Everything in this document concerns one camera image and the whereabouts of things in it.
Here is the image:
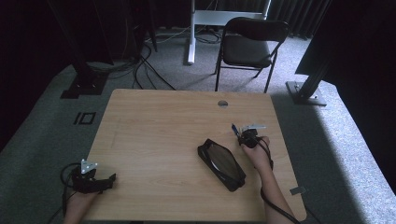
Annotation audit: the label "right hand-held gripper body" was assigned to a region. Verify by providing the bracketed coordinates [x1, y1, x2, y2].
[241, 123, 268, 149]

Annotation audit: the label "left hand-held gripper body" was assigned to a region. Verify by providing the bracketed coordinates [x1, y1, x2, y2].
[70, 159, 105, 194]

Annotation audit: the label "black pencil case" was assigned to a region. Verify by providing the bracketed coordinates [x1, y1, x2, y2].
[196, 138, 248, 192]

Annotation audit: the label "person's right hand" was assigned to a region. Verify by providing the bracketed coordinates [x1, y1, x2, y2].
[241, 135, 275, 172]

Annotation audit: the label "person's left hand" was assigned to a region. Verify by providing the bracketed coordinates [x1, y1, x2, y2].
[64, 189, 99, 220]

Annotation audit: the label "black stand with metal base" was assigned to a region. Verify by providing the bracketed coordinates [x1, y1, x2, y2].
[285, 59, 332, 107]

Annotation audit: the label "black folding chair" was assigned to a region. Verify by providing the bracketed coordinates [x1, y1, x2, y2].
[214, 16, 291, 94]

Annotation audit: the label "dark curtain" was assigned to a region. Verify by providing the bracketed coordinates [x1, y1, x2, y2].
[267, 0, 334, 40]

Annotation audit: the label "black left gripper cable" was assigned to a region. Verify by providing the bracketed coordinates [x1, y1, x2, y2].
[46, 161, 83, 224]

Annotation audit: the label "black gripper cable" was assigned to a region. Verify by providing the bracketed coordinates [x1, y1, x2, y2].
[46, 161, 83, 224]
[254, 136, 321, 224]

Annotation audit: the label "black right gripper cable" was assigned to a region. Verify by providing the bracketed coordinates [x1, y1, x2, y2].
[254, 136, 321, 224]

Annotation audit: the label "grey floor cable bundle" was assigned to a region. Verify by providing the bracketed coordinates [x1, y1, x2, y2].
[87, 60, 138, 80]

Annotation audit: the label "black floor cables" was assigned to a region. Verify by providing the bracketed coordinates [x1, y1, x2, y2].
[132, 43, 177, 91]

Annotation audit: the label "white desk frame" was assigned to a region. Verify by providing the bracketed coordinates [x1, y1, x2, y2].
[187, 0, 273, 65]

